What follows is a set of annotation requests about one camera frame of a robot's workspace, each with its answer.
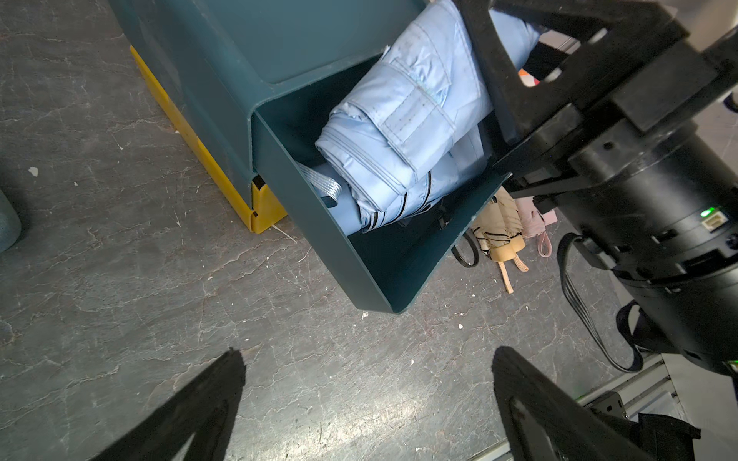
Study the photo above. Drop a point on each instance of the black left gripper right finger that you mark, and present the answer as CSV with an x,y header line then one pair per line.
x,y
543,423

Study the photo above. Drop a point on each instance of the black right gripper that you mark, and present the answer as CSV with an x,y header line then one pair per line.
x,y
635,83

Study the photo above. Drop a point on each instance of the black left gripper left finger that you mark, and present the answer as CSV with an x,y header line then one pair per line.
x,y
200,417

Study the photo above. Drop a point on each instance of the yellow block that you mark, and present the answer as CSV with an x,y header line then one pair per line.
x,y
265,211

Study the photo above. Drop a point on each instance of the beige umbrella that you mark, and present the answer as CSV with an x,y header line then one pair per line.
x,y
499,231

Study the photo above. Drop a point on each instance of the teal drawer cabinet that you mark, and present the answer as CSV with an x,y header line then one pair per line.
x,y
257,81

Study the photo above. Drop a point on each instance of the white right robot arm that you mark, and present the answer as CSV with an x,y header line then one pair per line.
x,y
666,228

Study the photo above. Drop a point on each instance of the pink folded umbrella left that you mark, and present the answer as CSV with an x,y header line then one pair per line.
x,y
534,225

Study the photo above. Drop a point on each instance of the blue grey cylinder case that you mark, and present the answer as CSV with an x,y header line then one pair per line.
x,y
10,224

